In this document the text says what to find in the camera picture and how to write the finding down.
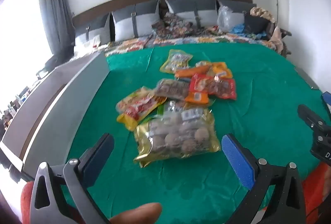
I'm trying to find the grey curtain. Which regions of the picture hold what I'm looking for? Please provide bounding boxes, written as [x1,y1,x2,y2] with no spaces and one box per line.
[38,0,75,59]

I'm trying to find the white cloth bag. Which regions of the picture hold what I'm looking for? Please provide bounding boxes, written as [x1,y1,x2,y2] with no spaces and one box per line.
[74,35,101,56]

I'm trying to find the yellow-edged egg snack packet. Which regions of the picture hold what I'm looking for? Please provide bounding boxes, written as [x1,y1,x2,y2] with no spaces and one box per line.
[160,49,194,74]

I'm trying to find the person's left hand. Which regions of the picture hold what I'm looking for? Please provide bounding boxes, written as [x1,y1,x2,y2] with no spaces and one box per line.
[109,203,163,224]

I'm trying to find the grey and white pillow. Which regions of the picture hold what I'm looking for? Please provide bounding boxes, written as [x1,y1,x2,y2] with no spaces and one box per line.
[217,0,258,23]
[165,0,217,28]
[111,0,160,42]
[74,13,112,45]

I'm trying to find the green and white snack packet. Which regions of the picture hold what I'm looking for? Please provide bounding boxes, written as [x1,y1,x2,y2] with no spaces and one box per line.
[141,101,187,123]

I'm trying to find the pile of clothes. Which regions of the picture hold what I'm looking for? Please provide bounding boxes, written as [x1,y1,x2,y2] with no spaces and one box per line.
[249,7,285,51]

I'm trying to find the gold packet of round balls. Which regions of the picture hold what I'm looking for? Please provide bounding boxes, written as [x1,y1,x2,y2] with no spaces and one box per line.
[133,107,221,168]

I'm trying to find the brown leather chair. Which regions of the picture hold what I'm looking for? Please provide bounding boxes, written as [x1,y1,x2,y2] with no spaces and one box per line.
[279,30,293,56]

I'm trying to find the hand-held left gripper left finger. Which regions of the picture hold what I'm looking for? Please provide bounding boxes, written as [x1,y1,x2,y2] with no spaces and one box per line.
[30,133,115,224]

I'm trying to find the orange and yellow snack packet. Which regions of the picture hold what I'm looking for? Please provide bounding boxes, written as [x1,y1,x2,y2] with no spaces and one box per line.
[195,61,233,79]

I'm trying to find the yellow and red snack packet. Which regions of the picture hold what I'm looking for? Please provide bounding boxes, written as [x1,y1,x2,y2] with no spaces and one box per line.
[116,86,167,131]

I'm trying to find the dark patterned pillow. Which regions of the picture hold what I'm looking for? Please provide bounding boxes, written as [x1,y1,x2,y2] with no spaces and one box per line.
[151,12,197,38]

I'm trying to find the orange packet of dark meat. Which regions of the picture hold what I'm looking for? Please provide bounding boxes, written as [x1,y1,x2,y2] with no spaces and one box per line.
[155,78,210,105]

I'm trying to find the blue cloth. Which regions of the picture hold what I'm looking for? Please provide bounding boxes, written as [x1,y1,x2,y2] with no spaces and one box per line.
[231,23,246,34]

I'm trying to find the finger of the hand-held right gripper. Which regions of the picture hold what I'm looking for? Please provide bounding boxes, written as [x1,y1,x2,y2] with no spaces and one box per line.
[321,92,331,113]
[297,104,331,134]

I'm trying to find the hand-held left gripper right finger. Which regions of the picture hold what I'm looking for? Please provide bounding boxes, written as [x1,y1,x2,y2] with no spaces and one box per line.
[222,133,307,224]

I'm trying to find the person's red clothing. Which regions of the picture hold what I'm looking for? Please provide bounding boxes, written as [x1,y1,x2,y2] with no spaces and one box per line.
[301,162,331,224]

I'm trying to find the clear plastic bag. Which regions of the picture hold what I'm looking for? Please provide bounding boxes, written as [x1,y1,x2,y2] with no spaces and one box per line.
[217,6,245,33]

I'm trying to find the green cloth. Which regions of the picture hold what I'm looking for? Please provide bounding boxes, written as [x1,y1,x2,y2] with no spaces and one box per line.
[62,43,326,224]

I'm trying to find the black bag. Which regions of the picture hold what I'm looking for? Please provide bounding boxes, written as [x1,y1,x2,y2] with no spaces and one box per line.
[243,13,275,35]

